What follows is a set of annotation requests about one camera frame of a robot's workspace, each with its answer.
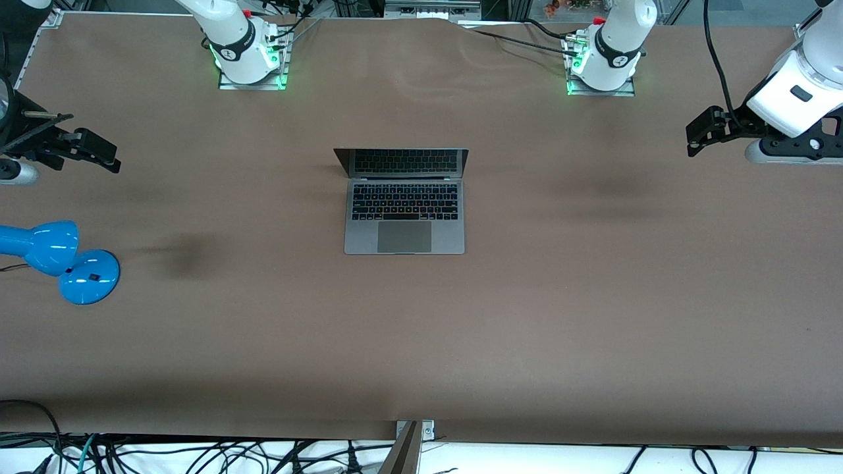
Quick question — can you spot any black looped floor cable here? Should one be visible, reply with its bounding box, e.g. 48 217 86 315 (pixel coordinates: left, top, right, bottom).
0 399 65 474

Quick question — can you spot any black right arm base cable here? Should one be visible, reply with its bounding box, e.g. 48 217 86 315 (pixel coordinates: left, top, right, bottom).
275 12 325 41

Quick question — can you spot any brown table cover cloth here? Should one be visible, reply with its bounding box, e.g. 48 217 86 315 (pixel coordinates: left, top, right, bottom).
0 12 843 448

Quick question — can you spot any teal floor cable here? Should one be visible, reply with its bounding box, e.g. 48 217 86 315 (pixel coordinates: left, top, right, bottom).
74 433 98 474

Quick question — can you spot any blue desk lamp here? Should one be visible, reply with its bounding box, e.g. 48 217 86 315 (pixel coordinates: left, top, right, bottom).
0 221 121 305

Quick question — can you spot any grey laptop with black keys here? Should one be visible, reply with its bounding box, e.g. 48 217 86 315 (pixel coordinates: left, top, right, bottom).
333 147 470 255

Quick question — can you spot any small metal table bracket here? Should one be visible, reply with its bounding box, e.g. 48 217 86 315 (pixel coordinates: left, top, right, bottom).
396 419 436 441

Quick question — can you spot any short black curved cable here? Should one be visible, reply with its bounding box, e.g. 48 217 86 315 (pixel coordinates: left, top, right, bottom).
524 18 571 41

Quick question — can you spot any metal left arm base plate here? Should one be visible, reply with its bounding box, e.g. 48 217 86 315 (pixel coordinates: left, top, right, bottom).
564 33 637 98

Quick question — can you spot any grey electronics box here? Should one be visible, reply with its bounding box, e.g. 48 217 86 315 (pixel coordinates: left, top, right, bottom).
384 0 482 21

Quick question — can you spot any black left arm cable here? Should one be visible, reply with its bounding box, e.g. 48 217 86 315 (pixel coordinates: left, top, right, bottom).
703 0 736 117

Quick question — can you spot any long black table cable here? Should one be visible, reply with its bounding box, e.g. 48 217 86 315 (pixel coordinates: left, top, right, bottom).
469 29 582 51

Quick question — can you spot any dark metal bar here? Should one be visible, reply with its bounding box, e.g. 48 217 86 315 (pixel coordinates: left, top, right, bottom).
378 421 423 474

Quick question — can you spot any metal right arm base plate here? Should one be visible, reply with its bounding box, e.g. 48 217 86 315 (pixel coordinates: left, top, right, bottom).
218 30 291 92

